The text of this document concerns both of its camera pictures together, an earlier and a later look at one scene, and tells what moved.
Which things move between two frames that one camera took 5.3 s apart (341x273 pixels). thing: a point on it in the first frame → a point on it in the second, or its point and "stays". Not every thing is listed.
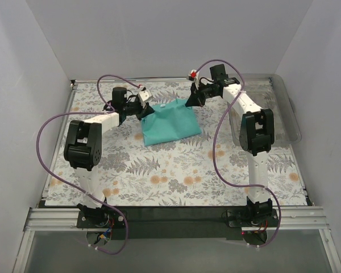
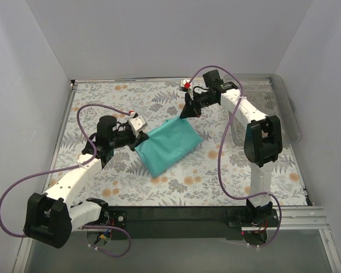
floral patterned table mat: (176, 156) stays
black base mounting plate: (224, 222) stays
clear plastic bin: (269, 91) stays
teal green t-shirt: (171, 122) → (168, 145)
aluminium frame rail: (289, 219) stays
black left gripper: (142, 108) → (136, 139)
